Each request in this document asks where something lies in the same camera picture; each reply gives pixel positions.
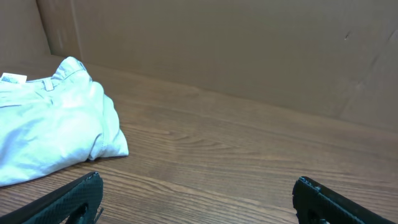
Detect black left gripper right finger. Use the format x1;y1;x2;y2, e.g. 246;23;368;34
292;176;394;224

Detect folded beige shorts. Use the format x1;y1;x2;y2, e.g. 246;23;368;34
1;57;129;186

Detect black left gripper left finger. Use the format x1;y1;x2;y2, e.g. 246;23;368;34
1;172;103;224

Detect brown cardboard backdrop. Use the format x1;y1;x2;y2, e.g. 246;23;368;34
1;0;397;131

